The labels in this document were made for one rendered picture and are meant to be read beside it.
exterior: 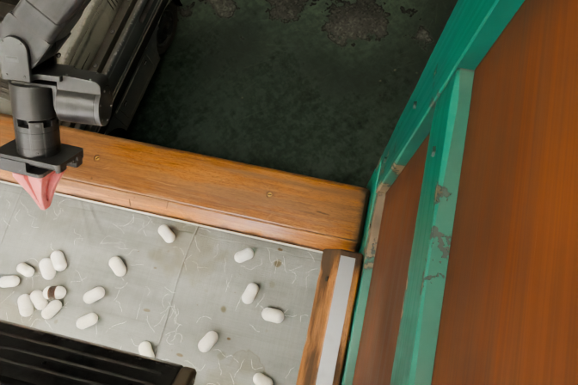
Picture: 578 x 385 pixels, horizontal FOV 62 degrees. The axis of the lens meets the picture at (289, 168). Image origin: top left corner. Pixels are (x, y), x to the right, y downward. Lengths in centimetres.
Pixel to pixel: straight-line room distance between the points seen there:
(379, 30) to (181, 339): 133
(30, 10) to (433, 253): 54
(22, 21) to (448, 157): 53
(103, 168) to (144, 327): 28
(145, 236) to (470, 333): 70
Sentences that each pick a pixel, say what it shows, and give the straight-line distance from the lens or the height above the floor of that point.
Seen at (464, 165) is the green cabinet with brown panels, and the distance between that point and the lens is 31.
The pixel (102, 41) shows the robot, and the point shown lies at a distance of 150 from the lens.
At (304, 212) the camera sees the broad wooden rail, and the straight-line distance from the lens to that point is 81.
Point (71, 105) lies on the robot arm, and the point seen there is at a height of 98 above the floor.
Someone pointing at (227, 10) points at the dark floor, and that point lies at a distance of 189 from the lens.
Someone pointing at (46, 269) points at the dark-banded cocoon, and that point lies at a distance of 92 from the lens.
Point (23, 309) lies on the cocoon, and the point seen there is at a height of 76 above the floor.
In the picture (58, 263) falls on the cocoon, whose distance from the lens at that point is 91.
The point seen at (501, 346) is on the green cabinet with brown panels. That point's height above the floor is 136.
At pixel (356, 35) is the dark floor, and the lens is 182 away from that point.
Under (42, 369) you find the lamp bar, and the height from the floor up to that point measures 110.
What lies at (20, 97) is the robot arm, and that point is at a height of 100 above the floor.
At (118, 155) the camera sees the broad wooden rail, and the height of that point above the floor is 76.
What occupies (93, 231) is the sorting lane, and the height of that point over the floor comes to 74.
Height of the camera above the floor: 156
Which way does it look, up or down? 75 degrees down
